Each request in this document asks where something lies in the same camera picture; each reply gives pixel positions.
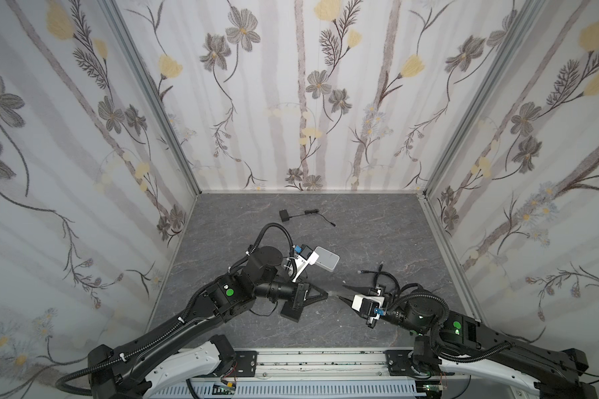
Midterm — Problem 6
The black network switch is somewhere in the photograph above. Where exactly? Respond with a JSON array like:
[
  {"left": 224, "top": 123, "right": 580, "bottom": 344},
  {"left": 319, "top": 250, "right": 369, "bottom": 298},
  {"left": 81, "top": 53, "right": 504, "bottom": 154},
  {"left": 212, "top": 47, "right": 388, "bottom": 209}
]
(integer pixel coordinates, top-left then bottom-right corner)
[{"left": 281, "top": 295, "right": 304, "bottom": 323}]

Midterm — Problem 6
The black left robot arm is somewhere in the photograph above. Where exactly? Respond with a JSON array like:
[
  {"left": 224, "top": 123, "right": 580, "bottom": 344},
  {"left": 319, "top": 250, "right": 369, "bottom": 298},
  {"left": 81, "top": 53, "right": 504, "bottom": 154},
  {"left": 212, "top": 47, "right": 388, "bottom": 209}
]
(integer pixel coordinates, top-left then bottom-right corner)
[{"left": 55, "top": 223, "right": 328, "bottom": 398}]

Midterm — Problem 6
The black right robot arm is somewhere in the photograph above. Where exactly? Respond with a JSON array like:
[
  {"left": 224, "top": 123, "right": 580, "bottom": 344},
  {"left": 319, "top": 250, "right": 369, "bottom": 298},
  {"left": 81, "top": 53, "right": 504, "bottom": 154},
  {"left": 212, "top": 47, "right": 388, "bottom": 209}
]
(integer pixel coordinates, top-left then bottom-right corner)
[{"left": 341, "top": 284, "right": 597, "bottom": 398}]

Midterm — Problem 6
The far black power adapter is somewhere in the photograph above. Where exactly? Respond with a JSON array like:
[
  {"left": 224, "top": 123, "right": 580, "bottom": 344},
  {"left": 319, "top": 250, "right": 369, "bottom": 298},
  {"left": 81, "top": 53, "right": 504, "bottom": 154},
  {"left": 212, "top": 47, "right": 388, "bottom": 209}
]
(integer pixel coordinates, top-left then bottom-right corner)
[{"left": 279, "top": 209, "right": 336, "bottom": 227}]

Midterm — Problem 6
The coiled black ethernet cable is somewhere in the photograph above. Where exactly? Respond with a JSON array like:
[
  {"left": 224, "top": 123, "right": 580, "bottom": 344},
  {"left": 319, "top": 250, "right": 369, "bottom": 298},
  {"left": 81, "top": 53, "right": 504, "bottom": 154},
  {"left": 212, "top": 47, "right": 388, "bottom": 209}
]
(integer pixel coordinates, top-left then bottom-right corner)
[{"left": 357, "top": 263, "right": 401, "bottom": 295}]

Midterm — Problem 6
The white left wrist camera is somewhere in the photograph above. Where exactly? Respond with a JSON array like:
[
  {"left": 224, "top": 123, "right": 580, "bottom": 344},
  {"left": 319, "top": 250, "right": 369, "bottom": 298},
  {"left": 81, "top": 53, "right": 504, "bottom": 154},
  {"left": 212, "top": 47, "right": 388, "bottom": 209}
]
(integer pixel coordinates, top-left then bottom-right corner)
[{"left": 291, "top": 245, "right": 319, "bottom": 283}]

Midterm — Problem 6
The white network switch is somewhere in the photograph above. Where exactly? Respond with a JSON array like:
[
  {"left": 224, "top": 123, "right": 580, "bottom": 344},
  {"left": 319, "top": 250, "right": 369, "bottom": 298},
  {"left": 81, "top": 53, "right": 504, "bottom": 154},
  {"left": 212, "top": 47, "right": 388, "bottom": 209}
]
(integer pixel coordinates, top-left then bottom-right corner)
[{"left": 314, "top": 246, "right": 340, "bottom": 273}]

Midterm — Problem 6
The aluminium mounting rail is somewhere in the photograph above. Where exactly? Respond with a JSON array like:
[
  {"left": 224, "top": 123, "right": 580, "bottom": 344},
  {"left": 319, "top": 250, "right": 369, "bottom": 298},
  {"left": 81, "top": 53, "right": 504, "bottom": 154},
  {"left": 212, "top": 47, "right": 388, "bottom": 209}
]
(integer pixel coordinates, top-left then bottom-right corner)
[{"left": 114, "top": 346, "right": 530, "bottom": 382}]

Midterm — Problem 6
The white slotted cable duct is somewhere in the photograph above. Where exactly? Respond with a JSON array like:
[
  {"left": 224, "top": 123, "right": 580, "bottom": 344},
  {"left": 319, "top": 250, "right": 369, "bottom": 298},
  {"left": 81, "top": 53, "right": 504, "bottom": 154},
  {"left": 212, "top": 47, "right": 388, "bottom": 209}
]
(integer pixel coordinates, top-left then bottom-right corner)
[{"left": 153, "top": 380, "right": 427, "bottom": 398}]

